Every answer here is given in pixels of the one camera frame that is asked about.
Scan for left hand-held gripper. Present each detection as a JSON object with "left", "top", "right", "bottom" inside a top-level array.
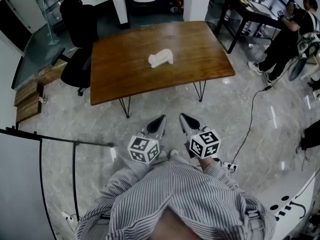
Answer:
[{"left": 127, "top": 114, "right": 168, "bottom": 165}]

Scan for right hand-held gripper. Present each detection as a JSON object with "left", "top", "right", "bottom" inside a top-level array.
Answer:
[{"left": 178, "top": 112, "right": 222, "bottom": 160}]

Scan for person's right forearm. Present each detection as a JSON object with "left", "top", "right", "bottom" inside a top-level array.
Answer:
[{"left": 198, "top": 156, "right": 277, "bottom": 240}]

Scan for person's left forearm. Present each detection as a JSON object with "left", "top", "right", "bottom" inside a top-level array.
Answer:
[{"left": 75, "top": 155, "right": 152, "bottom": 240}]

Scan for wooden table with hairpin legs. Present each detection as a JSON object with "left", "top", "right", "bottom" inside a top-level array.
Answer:
[{"left": 89, "top": 20, "right": 236, "bottom": 119}]

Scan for white power strip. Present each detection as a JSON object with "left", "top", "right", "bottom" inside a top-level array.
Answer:
[{"left": 222, "top": 161, "right": 239, "bottom": 174}]

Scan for person's striped shirt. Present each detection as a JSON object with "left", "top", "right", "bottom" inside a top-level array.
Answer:
[{"left": 104, "top": 153, "right": 251, "bottom": 240}]

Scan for black office chair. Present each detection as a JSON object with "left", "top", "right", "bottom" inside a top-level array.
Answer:
[{"left": 51, "top": 0, "right": 100, "bottom": 97}]

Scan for red fire extinguisher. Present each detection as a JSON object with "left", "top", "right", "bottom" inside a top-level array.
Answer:
[{"left": 174, "top": 0, "right": 185, "bottom": 14}]

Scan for black bag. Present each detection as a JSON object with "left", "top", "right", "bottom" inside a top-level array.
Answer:
[{"left": 296, "top": 120, "right": 320, "bottom": 154}]

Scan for white curved machine housing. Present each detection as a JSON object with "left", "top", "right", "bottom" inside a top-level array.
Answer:
[{"left": 257, "top": 170, "right": 320, "bottom": 240}]

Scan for stacked wooden boxes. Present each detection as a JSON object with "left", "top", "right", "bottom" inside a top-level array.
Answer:
[{"left": 13, "top": 80, "right": 45, "bottom": 124}]

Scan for white and black chair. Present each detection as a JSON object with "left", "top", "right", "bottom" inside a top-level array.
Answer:
[{"left": 287, "top": 29, "right": 320, "bottom": 82}]

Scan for teal floor stand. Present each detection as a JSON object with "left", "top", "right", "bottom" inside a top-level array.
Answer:
[{"left": 41, "top": 0, "right": 61, "bottom": 46}]

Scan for white board panel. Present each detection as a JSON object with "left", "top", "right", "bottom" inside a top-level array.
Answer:
[{"left": 0, "top": 131, "right": 56, "bottom": 240}]

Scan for black floor cable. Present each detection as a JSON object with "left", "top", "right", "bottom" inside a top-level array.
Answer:
[{"left": 229, "top": 82, "right": 275, "bottom": 167}]

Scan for black metal frame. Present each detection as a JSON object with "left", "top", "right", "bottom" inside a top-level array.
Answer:
[{"left": 0, "top": 125, "right": 115, "bottom": 240}]

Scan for black metal-frame table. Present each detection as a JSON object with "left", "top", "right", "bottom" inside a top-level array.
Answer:
[{"left": 214, "top": 0, "right": 285, "bottom": 55}]

